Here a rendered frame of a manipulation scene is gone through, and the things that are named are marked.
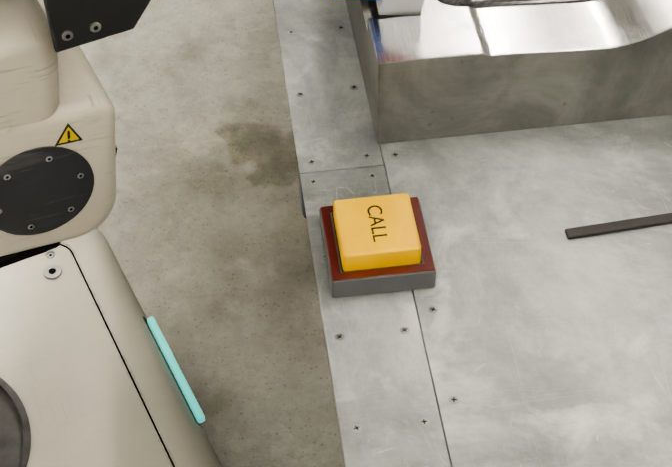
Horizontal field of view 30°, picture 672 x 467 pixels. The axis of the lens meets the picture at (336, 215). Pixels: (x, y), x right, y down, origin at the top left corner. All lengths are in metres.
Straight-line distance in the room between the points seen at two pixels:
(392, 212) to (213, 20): 1.61
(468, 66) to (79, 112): 0.35
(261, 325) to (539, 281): 1.04
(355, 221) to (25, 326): 0.78
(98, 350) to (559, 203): 0.76
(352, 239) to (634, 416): 0.24
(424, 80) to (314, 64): 0.15
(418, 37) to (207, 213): 1.15
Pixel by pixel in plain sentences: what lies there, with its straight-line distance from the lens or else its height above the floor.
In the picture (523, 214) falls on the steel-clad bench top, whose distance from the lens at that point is 1.03.
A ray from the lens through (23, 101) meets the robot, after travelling 1.11.
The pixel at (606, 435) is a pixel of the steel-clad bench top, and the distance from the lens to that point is 0.90.
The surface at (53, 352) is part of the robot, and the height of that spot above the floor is 0.28.
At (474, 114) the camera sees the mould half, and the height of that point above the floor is 0.82.
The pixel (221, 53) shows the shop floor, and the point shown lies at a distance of 2.46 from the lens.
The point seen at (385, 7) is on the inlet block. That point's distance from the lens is 1.06.
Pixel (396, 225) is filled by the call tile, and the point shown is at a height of 0.84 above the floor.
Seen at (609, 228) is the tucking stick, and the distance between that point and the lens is 1.02.
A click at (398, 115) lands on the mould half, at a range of 1.06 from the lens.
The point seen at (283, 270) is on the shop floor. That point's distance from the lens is 2.04.
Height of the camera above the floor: 1.54
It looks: 46 degrees down
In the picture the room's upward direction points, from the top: 1 degrees counter-clockwise
